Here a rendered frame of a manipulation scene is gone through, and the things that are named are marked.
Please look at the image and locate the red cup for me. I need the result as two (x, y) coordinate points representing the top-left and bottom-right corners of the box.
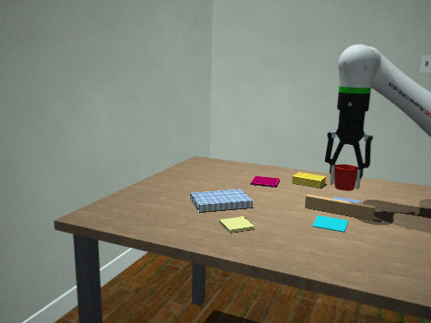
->
(335, 164), (358, 191)

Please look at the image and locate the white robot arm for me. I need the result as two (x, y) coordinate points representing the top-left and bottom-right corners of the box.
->
(337, 44), (431, 137)

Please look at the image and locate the yellow sponge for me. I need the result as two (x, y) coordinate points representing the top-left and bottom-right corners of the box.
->
(292, 172), (326, 188)

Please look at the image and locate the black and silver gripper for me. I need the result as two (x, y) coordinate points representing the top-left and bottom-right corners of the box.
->
(325, 110), (373, 189)

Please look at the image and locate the magenta square coaster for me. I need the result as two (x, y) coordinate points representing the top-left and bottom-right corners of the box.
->
(250, 176), (280, 188)

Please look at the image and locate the pale yellow sticky-note pad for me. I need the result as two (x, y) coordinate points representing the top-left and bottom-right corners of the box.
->
(219, 216), (255, 233)

